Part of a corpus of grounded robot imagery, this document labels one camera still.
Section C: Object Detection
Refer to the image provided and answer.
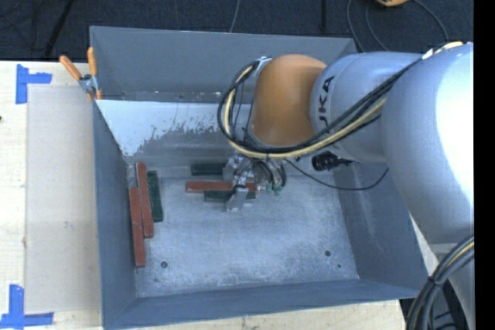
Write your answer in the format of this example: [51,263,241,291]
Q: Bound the grey metal bin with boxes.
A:
[89,25,431,330]

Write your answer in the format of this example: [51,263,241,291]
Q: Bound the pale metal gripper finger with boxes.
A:
[226,185,250,213]
[222,157,243,183]

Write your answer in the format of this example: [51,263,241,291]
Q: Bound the pale flat board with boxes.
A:
[23,83,103,315]

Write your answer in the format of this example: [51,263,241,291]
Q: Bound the dark green flat block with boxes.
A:
[146,170,165,223]
[203,189,257,203]
[189,162,227,177]

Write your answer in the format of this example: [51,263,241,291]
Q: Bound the red-brown flat block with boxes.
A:
[128,186,148,269]
[185,180,259,193]
[135,162,155,239]

